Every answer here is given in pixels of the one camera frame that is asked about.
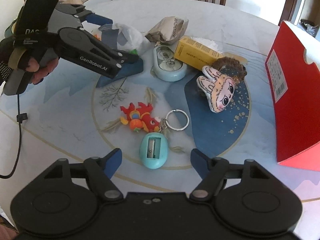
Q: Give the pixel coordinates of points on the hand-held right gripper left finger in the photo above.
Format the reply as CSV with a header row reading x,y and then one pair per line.
x,y
113,161

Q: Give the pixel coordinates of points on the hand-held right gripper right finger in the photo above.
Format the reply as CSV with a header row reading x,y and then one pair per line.
x,y
199,162

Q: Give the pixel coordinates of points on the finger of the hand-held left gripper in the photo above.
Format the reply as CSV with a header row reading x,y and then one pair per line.
x,y
130,66
98,19

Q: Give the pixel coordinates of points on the white plastic bag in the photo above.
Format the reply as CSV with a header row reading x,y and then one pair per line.
x,y
130,37

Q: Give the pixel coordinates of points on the blue egg-shaped pencil sharpener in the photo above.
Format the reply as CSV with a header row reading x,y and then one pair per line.
x,y
160,160

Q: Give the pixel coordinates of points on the brown paper bag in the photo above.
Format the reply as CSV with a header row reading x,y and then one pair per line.
x,y
167,30

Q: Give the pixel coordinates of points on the yellow cardboard box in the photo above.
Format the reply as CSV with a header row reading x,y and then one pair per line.
x,y
195,53

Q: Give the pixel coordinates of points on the red cardboard box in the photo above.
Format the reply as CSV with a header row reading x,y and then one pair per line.
x,y
295,105

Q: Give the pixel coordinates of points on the person's left hand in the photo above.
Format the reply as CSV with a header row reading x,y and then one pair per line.
x,y
35,68

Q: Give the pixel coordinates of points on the light blue oval container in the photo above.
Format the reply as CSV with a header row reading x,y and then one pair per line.
x,y
170,73

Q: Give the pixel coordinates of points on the plush bunny-eared doll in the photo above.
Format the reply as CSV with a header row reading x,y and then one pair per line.
x,y
222,92

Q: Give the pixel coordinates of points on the grey plastic bag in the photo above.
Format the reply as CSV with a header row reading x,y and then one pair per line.
x,y
312,31

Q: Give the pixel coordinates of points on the white door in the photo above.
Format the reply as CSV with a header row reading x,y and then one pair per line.
x,y
297,2

